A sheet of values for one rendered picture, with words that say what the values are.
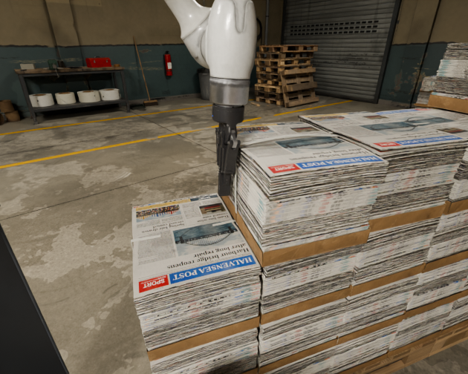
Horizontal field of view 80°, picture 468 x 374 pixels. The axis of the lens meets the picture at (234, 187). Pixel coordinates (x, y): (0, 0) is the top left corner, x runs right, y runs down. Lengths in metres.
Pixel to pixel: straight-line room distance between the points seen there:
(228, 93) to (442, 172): 0.60
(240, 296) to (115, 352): 0.99
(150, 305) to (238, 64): 0.53
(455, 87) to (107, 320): 1.86
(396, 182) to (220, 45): 0.53
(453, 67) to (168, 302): 1.23
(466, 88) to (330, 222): 0.81
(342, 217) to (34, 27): 6.74
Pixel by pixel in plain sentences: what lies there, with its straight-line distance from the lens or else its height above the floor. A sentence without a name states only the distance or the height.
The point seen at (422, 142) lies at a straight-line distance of 0.83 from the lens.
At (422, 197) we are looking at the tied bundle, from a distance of 0.89.
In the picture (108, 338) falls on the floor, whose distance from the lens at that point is 1.67.
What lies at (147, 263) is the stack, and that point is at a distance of 0.70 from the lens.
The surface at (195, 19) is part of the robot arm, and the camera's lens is 0.76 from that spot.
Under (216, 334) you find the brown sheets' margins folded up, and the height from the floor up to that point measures 0.63.
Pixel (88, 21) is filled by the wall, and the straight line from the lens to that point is 7.19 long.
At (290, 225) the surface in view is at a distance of 0.62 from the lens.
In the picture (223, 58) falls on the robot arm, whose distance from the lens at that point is 0.62.
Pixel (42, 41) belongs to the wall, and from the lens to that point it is 7.02.
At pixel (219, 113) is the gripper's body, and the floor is 1.14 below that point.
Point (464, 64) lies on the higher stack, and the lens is 1.33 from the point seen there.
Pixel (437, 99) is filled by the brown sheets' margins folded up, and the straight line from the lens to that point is 1.37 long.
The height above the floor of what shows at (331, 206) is 0.96.
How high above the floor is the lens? 1.28
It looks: 27 degrees down
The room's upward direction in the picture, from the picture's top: straight up
